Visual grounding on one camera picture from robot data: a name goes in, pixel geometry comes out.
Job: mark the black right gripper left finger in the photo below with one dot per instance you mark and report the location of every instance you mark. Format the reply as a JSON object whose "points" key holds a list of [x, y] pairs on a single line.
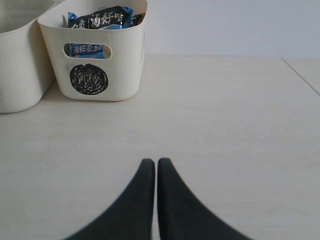
{"points": [[130, 216]]}

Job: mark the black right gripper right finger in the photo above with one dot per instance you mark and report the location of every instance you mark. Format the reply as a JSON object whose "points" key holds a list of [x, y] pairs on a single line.
{"points": [[181, 215]]}

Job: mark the orange noodle packet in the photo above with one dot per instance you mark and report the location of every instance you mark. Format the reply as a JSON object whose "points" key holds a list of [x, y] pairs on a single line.
{"points": [[137, 19]]}

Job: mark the blue noodle packet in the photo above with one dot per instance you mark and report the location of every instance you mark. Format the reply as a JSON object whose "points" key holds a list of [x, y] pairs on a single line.
{"points": [[107, 18]]}

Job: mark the cream bin circle mark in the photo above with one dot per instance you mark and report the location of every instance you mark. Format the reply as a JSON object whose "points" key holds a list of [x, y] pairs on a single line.
{"points": [[115, 78]]}

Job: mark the cream bin square mark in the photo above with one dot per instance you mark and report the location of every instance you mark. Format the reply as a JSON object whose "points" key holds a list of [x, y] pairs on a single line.
{"points": [[26, 71]]}

